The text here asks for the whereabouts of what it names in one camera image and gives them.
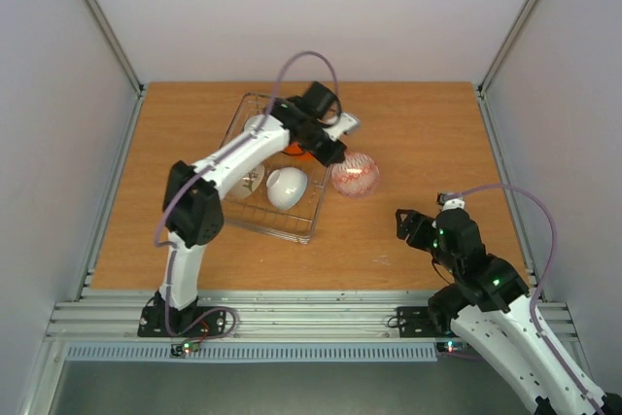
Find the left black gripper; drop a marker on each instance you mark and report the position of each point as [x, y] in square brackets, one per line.
[332, 157]

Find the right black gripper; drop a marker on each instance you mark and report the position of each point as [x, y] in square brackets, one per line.
[413, 228]

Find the red patterned small dish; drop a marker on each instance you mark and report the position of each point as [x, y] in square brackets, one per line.
[357, 176]

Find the teal and white bowl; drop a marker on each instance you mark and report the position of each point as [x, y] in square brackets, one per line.
[252, 122]

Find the floral cream bowl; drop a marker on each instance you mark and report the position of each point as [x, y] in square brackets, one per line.
[248, 184]

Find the chrome wire dish rack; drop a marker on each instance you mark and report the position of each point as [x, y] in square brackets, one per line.
[297, 224]

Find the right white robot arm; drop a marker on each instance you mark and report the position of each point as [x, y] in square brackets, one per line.
[489, 307]

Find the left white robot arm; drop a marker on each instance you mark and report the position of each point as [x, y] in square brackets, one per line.
[192, 209]

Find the right controller board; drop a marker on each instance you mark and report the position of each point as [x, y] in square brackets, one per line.
[451, 347]

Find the controller board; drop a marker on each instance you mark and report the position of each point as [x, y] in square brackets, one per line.
[185, 349]
[451, 347]

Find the left controller board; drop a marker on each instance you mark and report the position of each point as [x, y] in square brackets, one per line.
[185, 349]

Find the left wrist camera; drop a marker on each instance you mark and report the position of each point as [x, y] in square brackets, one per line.
[343, 124]

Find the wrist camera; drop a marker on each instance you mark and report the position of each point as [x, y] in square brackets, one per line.
[449, 201]
[343, 124]

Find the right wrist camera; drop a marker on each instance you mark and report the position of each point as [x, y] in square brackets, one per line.
[449, 201]

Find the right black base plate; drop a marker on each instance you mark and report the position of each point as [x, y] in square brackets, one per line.
[417, 322]

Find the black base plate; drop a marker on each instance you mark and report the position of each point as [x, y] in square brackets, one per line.
[417, 322]
[190, 322]

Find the grey slotted cable duct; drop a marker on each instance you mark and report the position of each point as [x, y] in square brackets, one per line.
[228, 352]

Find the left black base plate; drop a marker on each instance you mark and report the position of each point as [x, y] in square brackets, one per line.
[190, 322]

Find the left aluminium frame post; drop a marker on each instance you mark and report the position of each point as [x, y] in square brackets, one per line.
[114, 44]

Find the aluminium frame post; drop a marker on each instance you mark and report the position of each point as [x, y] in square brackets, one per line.
[522, 19]
[114, 44]

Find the aluminium mounting rail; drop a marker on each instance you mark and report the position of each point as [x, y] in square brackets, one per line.
[263, 316]

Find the right aluminium frame post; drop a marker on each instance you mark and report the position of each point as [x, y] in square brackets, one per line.
[522, 19]

